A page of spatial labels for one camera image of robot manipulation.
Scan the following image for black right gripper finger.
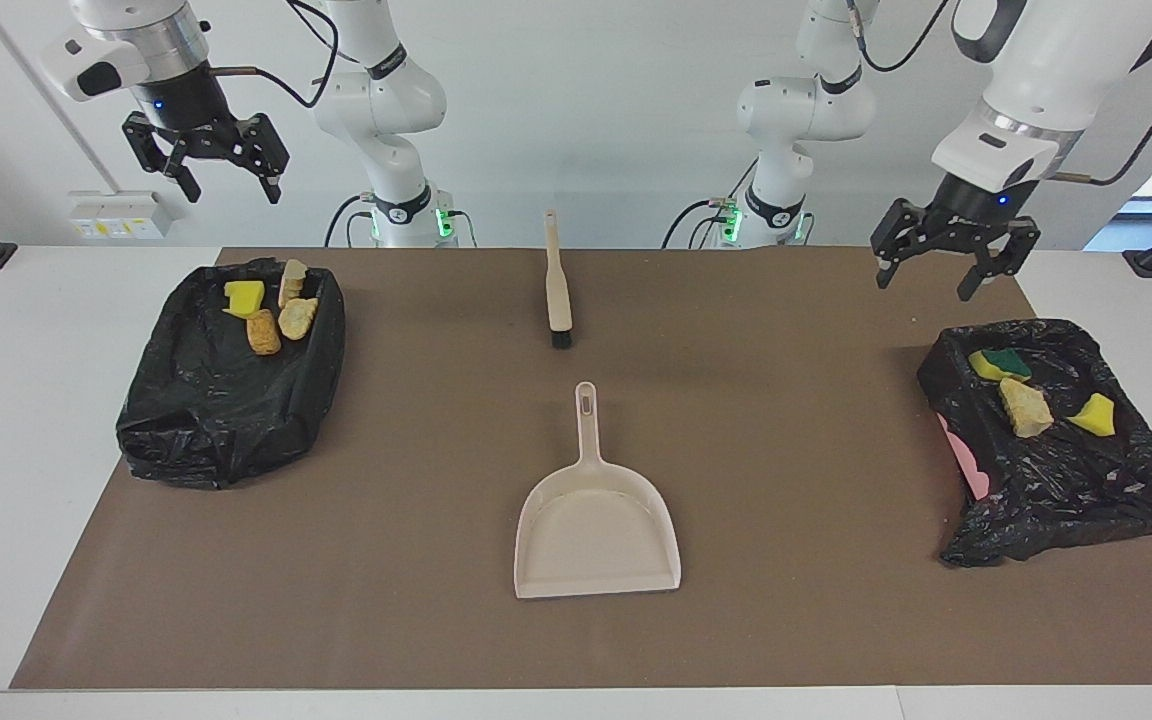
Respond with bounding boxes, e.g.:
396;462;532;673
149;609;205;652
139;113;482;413
122;112;203;205
233;112;291;206

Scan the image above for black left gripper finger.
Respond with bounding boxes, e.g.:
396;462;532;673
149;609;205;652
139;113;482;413
870;197;929;291
956;216;1043;302

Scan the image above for yellow sponge piece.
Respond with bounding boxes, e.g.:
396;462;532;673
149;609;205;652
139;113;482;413
1067;392;1118;439
967;347;1035;384
223;280;266;320

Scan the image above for brown bread roll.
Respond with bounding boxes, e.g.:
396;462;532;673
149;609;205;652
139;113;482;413
245;309;283;357

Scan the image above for beige brush black bristles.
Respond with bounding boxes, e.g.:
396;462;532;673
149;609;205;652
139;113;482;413
543;210;576;351

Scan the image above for beige plastic dustpan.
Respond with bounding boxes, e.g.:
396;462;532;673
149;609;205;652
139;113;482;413
513;381;683;601

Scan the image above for pink plastic bin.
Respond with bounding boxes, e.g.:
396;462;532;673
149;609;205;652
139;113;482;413
937;413;992;501

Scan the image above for black trash bag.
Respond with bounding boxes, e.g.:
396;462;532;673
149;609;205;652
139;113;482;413
916;318;1152;568
114;257;347;490

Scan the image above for brown table mat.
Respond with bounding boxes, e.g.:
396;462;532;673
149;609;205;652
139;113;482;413
11;247;1152;691

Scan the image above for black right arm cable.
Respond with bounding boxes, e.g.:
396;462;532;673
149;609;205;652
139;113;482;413
208;0;342;110

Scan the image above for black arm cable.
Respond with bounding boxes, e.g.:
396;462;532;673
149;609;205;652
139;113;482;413
208;0;342;110
844;0;1152;188

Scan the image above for white wall socket box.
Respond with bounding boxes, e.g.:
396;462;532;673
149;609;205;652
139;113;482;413
69;190;174;241

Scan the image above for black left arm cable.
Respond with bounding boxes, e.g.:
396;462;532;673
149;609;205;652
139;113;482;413
844;0;1152;188

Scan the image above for white wall conduit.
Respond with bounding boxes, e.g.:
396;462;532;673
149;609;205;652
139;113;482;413
0;0;122;196

